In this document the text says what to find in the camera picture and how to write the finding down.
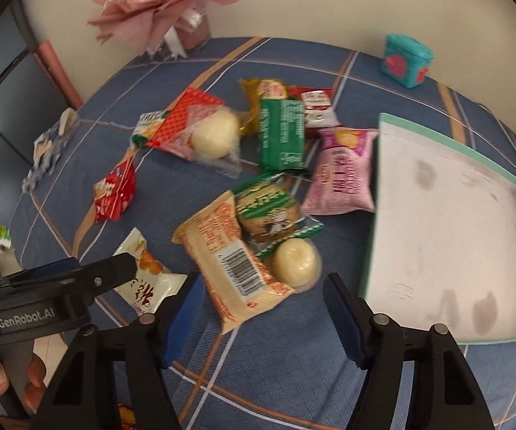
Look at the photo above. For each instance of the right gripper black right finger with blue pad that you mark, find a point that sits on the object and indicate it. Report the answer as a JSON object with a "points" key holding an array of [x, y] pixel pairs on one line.
{"points": [[444, 391]]}

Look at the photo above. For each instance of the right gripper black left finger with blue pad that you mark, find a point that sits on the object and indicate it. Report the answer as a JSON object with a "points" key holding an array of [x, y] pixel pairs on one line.
{"points": [[83, 393]]}

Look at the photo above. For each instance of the white orange snack pack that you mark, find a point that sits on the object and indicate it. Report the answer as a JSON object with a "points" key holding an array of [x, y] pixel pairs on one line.
{"points": [[152, 282]]}

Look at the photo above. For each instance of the red candy snack pack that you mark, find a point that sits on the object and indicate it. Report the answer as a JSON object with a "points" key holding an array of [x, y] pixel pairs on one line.
{"points": [[114, 193]]}

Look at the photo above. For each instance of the beige orange barcode snack pack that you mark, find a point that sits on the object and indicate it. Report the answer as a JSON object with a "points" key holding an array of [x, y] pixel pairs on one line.
{"points": [[238, 282]]}

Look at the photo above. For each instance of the pink cake snack pack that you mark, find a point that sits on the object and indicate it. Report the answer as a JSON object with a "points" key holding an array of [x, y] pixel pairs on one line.
{"points": [[342, 177]]}

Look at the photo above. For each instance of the green white cookie pack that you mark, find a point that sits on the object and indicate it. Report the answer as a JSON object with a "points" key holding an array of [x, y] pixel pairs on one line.
{"points": [[270, 215]]}

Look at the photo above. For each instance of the green snack pack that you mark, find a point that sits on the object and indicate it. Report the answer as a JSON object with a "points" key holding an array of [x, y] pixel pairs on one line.
{"points": [[281, 134]]}

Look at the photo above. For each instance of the person's left hand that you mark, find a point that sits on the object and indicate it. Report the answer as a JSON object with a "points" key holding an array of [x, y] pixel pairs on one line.
{"points": [[34, 392]]}

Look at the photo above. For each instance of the white tray green rim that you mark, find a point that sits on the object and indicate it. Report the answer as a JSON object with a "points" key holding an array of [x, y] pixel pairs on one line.
{"points": [[444, 237]]}

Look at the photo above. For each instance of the crumpled white blue wrapper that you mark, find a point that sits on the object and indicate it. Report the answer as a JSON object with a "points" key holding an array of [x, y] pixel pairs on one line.
{"points": [[48, 148]]}

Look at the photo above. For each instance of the green white flat pack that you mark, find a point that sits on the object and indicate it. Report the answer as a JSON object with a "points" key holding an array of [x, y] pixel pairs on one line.
{"points": [[146, 127]]}

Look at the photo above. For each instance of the red clear bun pack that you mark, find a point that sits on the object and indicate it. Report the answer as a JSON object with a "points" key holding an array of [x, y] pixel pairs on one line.
{"points": [[202, 129]]}

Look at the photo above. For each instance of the blue plaid tablecloth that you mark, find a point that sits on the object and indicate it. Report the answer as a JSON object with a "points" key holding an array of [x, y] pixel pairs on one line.
{"points": [[285, 369]]}

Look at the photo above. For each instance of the dark red milk pack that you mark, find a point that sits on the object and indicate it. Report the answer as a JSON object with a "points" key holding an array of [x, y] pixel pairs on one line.
{"points": [[318, 109]]}

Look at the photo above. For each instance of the yellow cake pack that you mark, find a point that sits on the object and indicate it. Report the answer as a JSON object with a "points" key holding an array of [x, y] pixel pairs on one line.
{"points": [[255, 90]]}

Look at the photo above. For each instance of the teal toy box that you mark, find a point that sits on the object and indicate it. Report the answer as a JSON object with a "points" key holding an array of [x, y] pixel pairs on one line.
{"points": [[406, 60]]}

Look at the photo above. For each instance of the pink flower bouquet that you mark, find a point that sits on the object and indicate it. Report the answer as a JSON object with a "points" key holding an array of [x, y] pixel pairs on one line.
{"points": [[174, 27]]}

